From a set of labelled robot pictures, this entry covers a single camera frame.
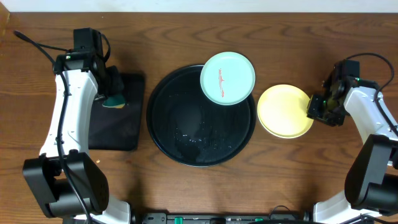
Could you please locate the green scouring sponge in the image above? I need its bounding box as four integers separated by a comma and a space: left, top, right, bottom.
102, 94, 126, 109

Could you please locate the yellow plate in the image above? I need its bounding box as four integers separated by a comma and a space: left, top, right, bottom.
257, 84, 313, 139

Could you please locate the light blue plate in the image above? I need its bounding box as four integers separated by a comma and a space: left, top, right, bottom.
200, 52, 256, 106

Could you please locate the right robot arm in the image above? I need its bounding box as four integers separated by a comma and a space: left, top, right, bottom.
307, 78, 397, 223

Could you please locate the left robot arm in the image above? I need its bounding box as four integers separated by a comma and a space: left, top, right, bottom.
22, 53, 133, 223

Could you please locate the black rectangular tray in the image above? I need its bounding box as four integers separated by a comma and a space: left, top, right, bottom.
88, 73, 145, 151

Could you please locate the black round tray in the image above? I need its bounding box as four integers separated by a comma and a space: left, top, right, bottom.
146, 65, 256, 167

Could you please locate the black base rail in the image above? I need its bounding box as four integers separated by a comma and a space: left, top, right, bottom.
135, 205, 313, 224

